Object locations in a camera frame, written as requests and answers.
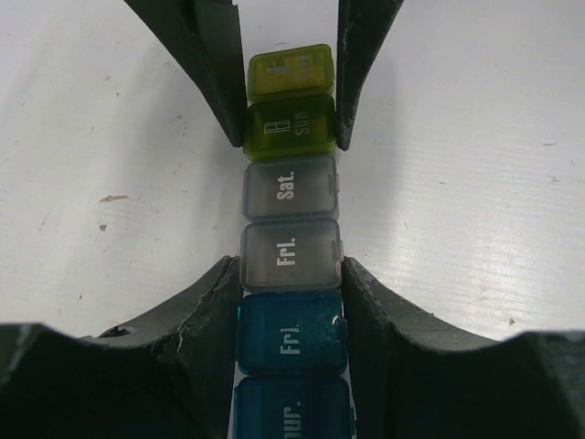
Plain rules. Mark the weekly pill organizer strip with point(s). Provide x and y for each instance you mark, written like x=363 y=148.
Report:
x=291 y=332

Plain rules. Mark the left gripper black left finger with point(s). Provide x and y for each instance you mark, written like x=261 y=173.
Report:
x=167 y=373

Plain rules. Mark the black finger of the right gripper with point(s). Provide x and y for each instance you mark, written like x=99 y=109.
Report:
x=362 y=28
x=203 y=37

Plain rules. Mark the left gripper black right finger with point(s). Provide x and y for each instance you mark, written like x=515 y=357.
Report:
x=415 y=376

